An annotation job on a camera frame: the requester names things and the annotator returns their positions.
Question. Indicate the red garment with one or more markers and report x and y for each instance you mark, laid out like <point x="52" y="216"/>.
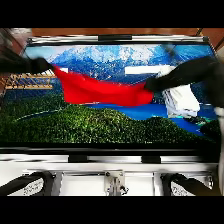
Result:
<point x="100" y="90"/>

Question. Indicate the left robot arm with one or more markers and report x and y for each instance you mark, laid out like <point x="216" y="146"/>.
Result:
<point x="20" y="64"/>

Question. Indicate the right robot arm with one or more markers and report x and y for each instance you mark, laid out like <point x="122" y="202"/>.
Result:
<point x="186" y="75"/>

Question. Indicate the white garment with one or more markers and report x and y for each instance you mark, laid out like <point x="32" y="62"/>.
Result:
<point x="181" y="100"/>

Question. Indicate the silver frame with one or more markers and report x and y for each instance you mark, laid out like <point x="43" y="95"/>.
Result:
<point x="115" y="170"/>

